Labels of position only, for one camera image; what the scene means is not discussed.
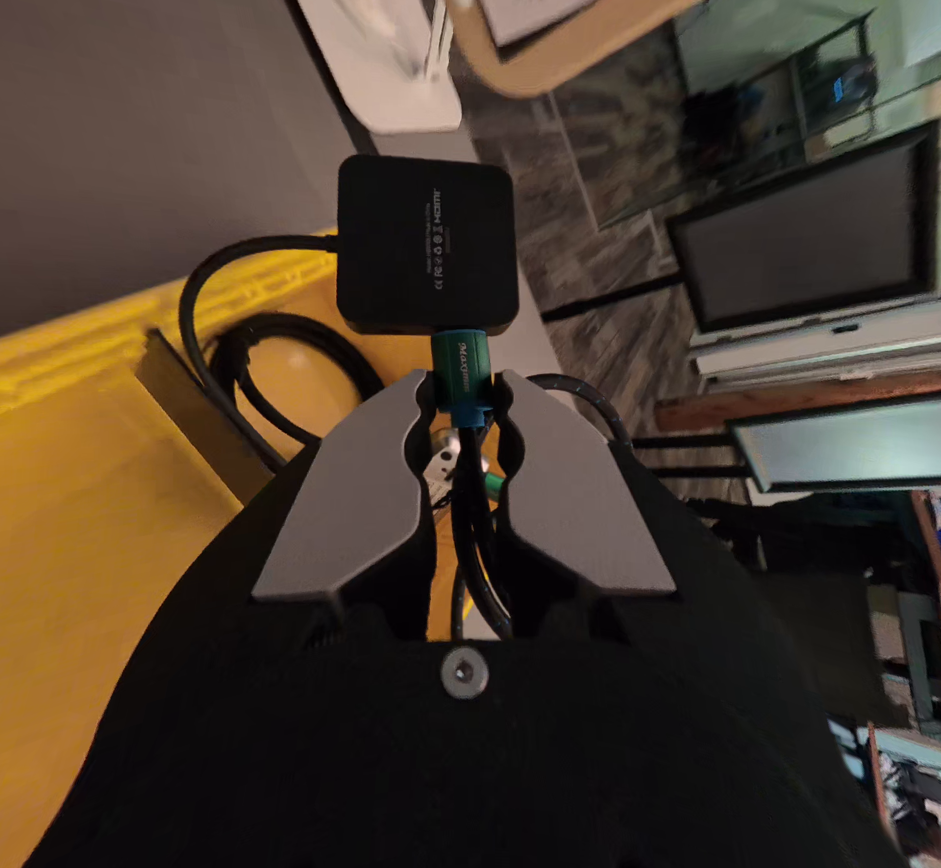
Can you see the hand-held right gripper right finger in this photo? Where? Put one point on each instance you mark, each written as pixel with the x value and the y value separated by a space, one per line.
pixel 588 516

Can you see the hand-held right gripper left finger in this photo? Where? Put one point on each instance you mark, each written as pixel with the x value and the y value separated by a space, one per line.
pixel 346 516

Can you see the silver port hub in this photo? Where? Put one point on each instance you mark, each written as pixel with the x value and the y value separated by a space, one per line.
pixel 438 474

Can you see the yellow plastic bin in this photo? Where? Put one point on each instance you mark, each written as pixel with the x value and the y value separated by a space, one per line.
pixel 103 545

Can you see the black square hub lead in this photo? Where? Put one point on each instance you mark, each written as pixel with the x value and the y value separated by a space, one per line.
pixel 191 310

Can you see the black square adapter hub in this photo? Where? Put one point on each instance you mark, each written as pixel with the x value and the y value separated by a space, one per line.
pixel 427 244

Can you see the dark bin divider panel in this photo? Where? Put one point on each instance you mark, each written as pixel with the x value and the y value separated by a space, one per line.
pixel 206 405

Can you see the black monitor on stand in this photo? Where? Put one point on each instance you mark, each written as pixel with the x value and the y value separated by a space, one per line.
pixel 809 244

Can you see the instruction sheet on stand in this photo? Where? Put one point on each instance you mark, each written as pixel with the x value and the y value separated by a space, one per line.
pixel 632 31

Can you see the white stand base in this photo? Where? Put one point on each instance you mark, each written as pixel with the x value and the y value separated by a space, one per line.
pixel 368 16

